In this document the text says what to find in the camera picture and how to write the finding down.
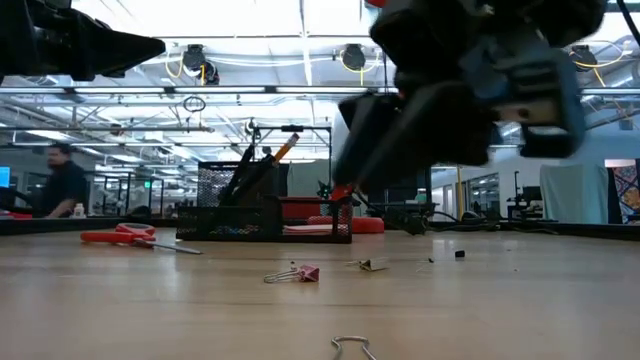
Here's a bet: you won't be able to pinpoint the colourful patterned panel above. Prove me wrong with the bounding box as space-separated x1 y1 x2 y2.
606 159 640 226

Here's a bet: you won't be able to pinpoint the grey-green hanging cloth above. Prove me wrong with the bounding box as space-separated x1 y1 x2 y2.
539 164 609 226

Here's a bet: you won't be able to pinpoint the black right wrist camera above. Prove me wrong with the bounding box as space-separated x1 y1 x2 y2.
369 8 482 94

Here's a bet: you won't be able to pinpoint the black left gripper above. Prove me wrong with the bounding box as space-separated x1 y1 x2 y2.
0 0 167 84

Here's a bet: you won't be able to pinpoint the red-handled scissors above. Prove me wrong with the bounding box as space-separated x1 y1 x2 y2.
79 222 204 257

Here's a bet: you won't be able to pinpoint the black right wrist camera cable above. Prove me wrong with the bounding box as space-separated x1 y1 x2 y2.
615 0 640 49

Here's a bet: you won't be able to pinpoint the hanging yellow cable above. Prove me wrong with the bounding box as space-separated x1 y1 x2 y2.
453 164 465 221

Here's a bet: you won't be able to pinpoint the black metal table frame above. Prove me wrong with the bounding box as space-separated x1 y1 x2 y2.
0 215 640 242

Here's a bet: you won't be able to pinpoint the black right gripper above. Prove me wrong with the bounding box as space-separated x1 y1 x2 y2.
356 29 588 197

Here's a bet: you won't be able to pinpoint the black background rig frame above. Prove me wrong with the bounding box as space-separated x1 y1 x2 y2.
251 125 334 162

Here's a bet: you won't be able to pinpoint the person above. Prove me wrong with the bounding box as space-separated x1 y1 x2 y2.
32 142 89 220

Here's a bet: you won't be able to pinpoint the cream yellow binder clip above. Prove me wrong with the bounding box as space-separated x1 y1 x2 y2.
348 256 391 273

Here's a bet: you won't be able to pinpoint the pink sticky note pad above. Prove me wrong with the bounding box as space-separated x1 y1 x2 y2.
282 223 337 237

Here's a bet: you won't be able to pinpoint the red desk lamp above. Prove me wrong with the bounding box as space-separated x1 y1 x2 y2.
307 0 387 236

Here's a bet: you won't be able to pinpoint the black mesh desk organizer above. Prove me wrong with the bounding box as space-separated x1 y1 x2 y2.
175 160 354 245

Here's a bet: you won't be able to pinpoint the yellow pencil with eraser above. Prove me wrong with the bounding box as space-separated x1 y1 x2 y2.
272 131 302 164

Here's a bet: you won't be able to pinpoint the black background station frame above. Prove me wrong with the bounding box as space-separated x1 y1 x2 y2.
84 170 167 218

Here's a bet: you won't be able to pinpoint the silver wire clip handle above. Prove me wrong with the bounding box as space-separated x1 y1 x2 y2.
330 335 378 360

